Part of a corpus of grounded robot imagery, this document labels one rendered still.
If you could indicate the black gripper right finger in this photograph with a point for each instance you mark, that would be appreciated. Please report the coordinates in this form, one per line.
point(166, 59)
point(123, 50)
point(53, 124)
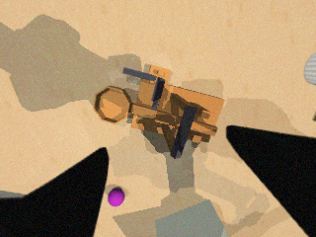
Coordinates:
point(285, 164)

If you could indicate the purple ball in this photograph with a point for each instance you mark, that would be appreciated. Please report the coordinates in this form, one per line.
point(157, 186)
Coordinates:
point(116, 197)

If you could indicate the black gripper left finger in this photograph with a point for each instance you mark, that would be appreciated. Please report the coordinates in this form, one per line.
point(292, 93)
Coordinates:
point(66, 206)

